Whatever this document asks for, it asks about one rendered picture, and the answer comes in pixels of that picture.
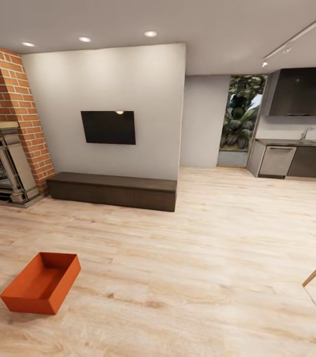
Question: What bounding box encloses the storage box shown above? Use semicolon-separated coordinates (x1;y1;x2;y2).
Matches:
0;252;81;315

